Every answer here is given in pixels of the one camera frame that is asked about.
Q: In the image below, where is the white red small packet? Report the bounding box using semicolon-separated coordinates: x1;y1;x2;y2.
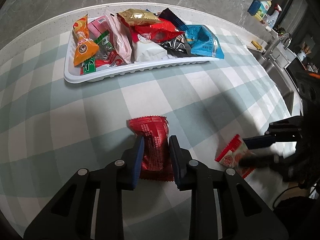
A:
215;134;254;179

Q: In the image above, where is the dark red snack packet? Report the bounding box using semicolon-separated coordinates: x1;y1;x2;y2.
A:
128;115;174;181

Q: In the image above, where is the black snack packet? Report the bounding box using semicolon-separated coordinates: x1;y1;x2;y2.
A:
159;34;196;57

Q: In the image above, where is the white red noodle bag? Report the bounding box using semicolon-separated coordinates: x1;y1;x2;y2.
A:
133;41;167;62

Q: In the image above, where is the pink snack packet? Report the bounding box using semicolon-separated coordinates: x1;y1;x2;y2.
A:
88;15;111;41

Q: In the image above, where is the stainless sink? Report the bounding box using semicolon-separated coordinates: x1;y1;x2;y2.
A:
247;46;302;115

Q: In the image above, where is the chrome faucet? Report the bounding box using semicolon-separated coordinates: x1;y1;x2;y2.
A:
263;33;292;59

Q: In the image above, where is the yellow sponge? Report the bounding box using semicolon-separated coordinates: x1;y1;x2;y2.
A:
251;41;263;50

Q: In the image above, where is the checkered tablecloth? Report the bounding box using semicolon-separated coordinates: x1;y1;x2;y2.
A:
1;3;299;235

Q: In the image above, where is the white spray bottle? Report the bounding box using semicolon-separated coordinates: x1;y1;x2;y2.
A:
266;4;282;31

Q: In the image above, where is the blue snack packet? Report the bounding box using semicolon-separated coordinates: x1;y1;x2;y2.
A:
184;24;225;59

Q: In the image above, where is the blue sponge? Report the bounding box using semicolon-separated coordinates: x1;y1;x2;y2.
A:
247;0;261;16

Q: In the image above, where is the green red snack packet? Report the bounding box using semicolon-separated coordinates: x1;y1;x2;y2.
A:
80;30;125;75

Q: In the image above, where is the orange green snack packet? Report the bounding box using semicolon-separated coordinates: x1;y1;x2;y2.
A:
73;15;99;66

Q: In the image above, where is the white plastic tray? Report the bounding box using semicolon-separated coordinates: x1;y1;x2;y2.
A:
63;9;221;84

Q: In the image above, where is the light pink snack bag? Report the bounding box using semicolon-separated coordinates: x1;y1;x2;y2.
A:
105;11;132;64

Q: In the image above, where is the gold snack packet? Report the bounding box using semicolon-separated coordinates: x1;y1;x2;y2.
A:
117;8;161;27

